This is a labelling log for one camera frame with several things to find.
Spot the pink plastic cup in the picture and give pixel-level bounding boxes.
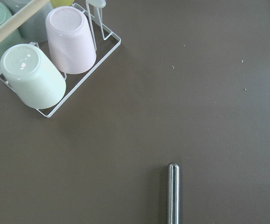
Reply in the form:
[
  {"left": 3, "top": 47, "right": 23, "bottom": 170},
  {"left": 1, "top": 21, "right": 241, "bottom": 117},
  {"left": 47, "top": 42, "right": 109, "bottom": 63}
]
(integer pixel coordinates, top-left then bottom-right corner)
[{"left": 46, "top": 6, "right": 97, "bottom": 74}]

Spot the white plastic cup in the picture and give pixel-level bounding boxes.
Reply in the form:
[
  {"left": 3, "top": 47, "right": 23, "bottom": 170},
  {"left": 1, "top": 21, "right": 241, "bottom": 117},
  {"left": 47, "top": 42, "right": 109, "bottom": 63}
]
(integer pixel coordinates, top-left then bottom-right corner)
[{"left": 0, "top": 44, "right": 66, "bottom": 109}]

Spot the grey-blue plastic cup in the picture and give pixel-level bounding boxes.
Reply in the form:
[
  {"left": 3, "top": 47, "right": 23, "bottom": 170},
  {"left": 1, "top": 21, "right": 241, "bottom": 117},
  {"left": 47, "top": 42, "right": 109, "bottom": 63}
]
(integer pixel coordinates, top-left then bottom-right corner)
[{"left": 4, "top": 0, "right": 53, "bottom": 42}]

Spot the white wire cup rack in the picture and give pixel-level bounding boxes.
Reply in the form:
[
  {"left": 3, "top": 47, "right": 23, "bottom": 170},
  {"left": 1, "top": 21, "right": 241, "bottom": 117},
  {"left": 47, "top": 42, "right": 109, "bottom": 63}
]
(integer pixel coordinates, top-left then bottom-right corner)
[{"left": 0, "top": 0, "right": 122, "bottom": 119}]

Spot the yellow plastic cup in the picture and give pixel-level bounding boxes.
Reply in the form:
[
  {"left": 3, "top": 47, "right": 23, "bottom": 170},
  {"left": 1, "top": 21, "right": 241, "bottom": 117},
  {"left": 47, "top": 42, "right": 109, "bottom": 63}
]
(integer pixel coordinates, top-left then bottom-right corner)
[{"left": 50, "top": 0, "right": 75, "bottom": 8}]

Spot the steel muddler black tip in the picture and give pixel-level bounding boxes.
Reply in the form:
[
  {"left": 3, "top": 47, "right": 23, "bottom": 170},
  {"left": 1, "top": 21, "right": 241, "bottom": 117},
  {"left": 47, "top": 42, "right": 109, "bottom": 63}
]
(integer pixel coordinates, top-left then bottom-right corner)
[{"left": 167, "top": 163, "right": 180, "bottom": 224}]

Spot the wooden rack handle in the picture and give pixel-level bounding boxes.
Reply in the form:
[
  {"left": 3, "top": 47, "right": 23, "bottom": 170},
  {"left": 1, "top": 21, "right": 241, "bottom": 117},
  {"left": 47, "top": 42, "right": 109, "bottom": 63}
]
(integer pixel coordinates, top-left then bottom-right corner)
[{"left": 0, "top": 0, "right": 49, "bottom": 43}]

